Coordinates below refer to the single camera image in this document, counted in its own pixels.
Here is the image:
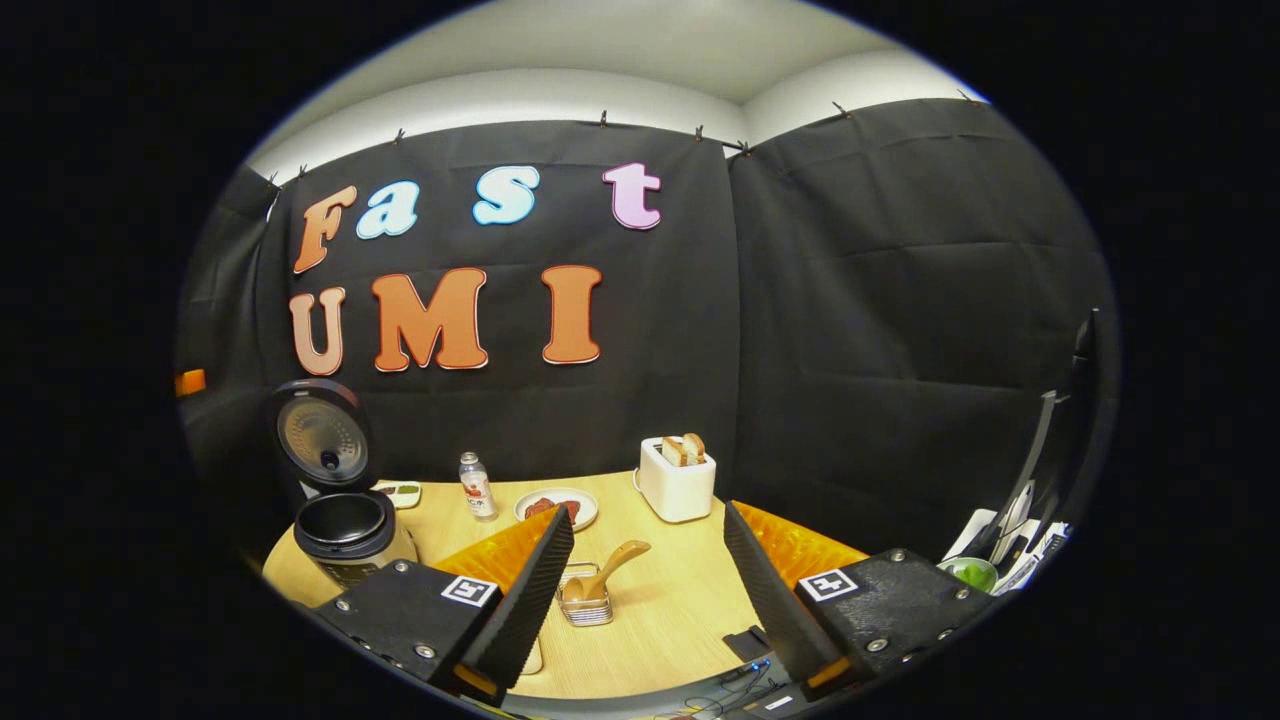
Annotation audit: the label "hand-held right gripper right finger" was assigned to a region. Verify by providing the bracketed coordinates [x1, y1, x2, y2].
[722, 500, 1001, 691]

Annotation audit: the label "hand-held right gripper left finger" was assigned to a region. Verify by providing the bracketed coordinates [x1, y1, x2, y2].
[310, 505, 577, 701]

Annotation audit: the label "metal wire chopstick holder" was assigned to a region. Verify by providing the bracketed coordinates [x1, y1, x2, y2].
[556, 562, 614, 627]

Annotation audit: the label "white toaster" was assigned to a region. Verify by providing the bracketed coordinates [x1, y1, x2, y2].
[637, 440, 717, 524]

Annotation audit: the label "white round plate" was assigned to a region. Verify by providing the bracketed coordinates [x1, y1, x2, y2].
[514, 487, 599, 533]

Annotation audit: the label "grey metal stand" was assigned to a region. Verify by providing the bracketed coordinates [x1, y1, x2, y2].
[990, 310, 1101, 561]

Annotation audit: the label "black backdrop cloth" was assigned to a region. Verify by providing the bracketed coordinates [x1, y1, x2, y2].
[178, 97, 1121, 601]

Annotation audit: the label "clear plastic bottle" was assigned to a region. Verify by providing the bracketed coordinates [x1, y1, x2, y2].
[459, 452, 498, 522]

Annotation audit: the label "black rice cooker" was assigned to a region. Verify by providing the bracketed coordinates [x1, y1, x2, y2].
[268, 378, 419, 593]

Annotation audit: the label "green bowl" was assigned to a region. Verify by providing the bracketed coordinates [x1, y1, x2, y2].
[937, 556, 999, 593]

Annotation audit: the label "thin cables bundle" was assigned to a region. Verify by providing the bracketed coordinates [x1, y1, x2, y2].
[680, 658, 793, 717]

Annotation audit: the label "wooden spoon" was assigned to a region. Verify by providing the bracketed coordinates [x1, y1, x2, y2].
[563, 540, 652, 603]

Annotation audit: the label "white packages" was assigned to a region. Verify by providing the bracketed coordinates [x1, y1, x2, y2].
[945, 480, 1071, 597]

